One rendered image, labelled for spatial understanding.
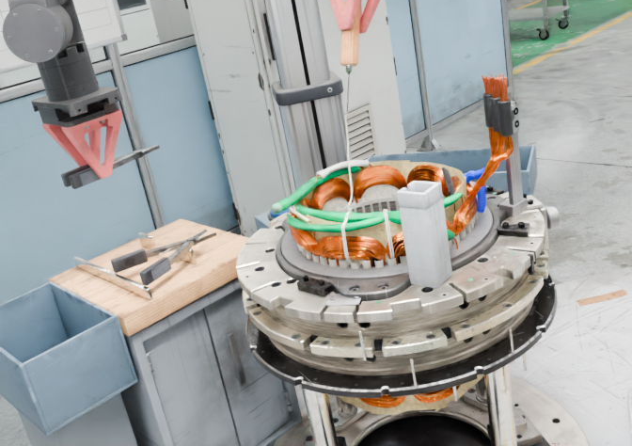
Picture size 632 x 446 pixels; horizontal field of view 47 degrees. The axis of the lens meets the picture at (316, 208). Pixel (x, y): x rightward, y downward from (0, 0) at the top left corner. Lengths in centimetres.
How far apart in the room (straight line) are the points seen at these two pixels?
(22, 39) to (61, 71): 8
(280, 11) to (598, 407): 72
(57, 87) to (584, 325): 81
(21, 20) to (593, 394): 81
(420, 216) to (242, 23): 240
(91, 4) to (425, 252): 254
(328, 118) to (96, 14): 198
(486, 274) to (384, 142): 283
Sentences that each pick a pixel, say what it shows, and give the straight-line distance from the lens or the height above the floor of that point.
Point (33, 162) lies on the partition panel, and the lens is 299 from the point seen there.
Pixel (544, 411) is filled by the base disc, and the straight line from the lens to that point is 97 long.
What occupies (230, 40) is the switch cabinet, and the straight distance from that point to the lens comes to 305.
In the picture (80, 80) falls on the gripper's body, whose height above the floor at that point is 130.
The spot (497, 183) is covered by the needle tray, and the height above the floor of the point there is 105.
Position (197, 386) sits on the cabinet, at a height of 93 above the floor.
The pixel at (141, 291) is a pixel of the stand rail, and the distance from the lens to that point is 81.
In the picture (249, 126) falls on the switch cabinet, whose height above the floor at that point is 69.
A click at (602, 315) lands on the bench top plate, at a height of 78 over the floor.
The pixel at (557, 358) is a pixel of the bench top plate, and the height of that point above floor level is 78.
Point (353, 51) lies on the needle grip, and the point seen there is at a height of 129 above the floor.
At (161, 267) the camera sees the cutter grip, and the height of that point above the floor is 109.
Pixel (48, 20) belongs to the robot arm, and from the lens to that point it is 77.
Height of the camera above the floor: 140
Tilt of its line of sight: 21 degrees down
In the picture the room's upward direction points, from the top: 11 degrees counter-clockwise
